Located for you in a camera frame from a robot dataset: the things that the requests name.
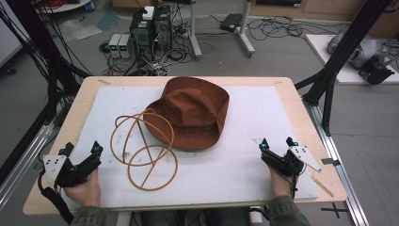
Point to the person's right hand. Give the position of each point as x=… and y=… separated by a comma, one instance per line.
x=280, y=185

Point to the black device on platform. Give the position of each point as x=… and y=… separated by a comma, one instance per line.
x=375, y=72

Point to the person's left hand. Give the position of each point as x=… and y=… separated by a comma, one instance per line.
x=84, y=191

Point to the grey rounded machine shell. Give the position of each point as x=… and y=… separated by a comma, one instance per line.
x=367, y=50

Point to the clear plastic sheet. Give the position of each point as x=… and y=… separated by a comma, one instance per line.
x=80, y=29

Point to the white box with black plug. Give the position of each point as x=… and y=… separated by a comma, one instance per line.
x=148, y=12

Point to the thin wooden stick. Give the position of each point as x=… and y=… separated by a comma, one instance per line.
x=323, y=187

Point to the black metal frame strut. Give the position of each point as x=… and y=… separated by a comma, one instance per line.
x=345, y=47

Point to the brown brimmed hat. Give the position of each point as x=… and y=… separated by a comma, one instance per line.
x=191, y=109

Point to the grey desk leg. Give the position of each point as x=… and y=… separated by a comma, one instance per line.
x=246, y=34
x=195, y=34

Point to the grey power supply unit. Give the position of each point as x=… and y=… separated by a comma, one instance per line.
x=114, y=45
x=125, y=46

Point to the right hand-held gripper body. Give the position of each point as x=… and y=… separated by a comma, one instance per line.
x=290, y=160

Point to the white foam mat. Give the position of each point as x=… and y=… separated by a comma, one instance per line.
x=238, y=169

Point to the grey tape piece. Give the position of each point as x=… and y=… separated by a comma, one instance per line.
x=330, y=161

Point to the aluminium rail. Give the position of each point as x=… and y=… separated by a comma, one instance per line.
x=25, y=160
x=338, y=163

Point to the white floor platform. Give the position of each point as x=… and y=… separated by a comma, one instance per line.
x=320, y=50

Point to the flat black box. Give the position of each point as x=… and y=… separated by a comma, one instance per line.
x=231, y=22

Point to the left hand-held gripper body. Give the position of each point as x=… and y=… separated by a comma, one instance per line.
x=70, y=171

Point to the black computer tower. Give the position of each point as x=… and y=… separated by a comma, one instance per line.
x=141, y=36
x=163, y=28

